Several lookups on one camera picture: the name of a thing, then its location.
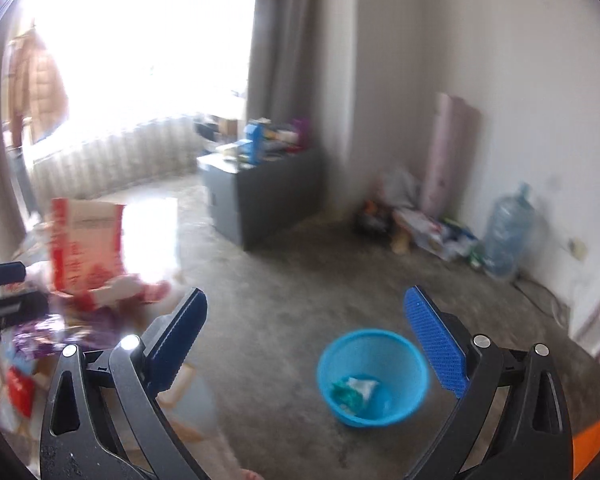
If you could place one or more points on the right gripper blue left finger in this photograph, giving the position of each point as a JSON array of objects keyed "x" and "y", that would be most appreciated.
[{"x": 168, "y": 340}]

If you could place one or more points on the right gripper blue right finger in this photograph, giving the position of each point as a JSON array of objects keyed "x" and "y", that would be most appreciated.
[{"x": 441, "y": 349}]

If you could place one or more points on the green plastic bag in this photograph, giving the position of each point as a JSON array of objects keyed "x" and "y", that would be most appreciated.
[{"x": 349, "y": 394}]

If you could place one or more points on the blue plastic waste basket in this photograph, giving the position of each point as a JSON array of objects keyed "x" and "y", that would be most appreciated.
[{"x": 393, "y": 369}]

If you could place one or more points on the red and white paper bag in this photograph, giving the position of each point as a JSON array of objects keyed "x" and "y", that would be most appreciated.
[{"x": 86, "y": 257}]

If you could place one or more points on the large water jug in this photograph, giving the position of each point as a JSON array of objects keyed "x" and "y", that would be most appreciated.
[{"x": 507, "y": 233}]

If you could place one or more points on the grey cabinet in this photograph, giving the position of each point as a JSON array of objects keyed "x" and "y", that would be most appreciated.
[{"x": 248, "y": 204}]

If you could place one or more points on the metal balcony railing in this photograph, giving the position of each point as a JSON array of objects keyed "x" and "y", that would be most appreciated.
[{"x": 68, "y": 164}]

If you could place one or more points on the pink rolled mat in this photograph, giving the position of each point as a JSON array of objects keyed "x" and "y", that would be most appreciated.
[{"x": 451, "y": 149}]

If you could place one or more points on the beige puffer jacket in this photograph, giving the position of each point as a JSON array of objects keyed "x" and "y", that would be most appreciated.
[{"x": 36, "y": 96}]

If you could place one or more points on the blue detergent bottle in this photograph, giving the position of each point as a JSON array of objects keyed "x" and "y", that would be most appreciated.
[{"x": 254, "y": 138}]

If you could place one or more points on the grey curtain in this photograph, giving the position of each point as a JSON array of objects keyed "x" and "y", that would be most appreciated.
[{"x": 281, "y": 67}]

